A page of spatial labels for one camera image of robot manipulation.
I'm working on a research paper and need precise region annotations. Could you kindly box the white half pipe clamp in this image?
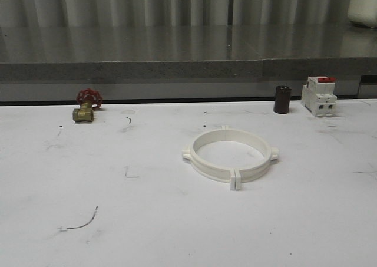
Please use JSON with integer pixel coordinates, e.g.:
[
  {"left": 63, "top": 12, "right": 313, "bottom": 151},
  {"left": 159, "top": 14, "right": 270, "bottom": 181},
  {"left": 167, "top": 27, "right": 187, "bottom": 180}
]
[
  {"left": 221, "top": 126, "right": 279, "bottom": 190},
  {"left": 181, "top": 126, "right": 242, "bottom": 190}
]

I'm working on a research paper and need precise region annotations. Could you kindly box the dark brown cylindrical coupling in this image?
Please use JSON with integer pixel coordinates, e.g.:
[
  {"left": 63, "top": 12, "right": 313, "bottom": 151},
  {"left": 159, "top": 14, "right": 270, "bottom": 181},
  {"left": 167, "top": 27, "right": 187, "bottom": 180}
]
[{"left": 273, "top": 85, "right": 292, "bottom": 114}]

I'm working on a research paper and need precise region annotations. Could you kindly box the brass valve red handwheel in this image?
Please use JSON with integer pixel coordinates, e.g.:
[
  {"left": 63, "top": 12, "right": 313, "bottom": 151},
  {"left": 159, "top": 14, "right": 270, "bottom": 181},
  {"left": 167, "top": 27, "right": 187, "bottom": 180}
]
[{"left": 72, "top": 88, "right": 103, "bottom": 123}]

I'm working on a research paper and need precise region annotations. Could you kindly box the grey stone counter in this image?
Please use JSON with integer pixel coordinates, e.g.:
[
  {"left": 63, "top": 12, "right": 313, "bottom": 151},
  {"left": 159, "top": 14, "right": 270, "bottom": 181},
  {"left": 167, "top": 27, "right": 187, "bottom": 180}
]
[{"left": 1, "top": 24, "right": 376, "bottom": 104}]

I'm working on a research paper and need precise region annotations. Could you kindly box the white container background right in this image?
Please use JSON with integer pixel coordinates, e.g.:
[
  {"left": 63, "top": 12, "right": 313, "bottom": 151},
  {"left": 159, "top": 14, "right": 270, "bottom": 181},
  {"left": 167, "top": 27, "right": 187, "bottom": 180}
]
[{"left": 348, "top": 0, "right": 376, "bottom": 28}]

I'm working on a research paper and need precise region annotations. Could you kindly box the white circuit breaker red switch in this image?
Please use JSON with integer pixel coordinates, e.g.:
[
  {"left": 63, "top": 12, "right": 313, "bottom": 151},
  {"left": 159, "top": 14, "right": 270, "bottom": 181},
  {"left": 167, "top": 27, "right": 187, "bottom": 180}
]
[{"left": 301, "top": 76, "right": 337, "bottom": 117}]

